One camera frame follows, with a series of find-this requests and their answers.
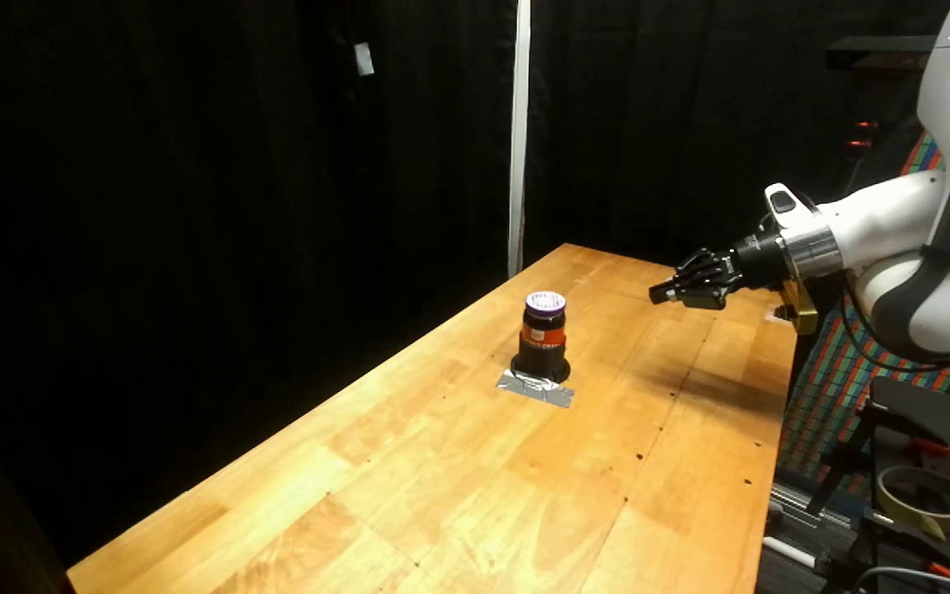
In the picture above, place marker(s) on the yellowish wrist camera mount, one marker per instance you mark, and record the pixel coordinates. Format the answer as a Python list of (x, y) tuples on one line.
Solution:
[(804, 313)]

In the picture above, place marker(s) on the white vertical pole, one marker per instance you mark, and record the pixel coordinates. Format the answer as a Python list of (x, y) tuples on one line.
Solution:
[(518, 135)]

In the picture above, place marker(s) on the beige masking tape roll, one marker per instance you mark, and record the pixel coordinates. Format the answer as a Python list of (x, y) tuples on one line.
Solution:
[(924, 497)]

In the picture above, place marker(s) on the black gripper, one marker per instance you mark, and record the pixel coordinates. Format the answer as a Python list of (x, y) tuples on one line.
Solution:
[(747, 265)]

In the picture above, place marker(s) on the colourful striped cloth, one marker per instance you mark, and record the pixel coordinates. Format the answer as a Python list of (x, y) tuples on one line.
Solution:
[(839, 386)]

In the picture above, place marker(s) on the black curtain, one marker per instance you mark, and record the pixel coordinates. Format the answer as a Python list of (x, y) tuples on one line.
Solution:
[(190, 221)]

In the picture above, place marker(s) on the dark jar with purple lid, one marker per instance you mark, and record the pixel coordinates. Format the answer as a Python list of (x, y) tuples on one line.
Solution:
[(544, 337)]

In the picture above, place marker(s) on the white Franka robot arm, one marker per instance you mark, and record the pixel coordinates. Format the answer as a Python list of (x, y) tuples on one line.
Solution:
[(924, 233)]

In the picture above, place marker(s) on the white tag on curtain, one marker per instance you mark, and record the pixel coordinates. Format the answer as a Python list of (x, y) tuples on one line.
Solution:
[(363, 59)]

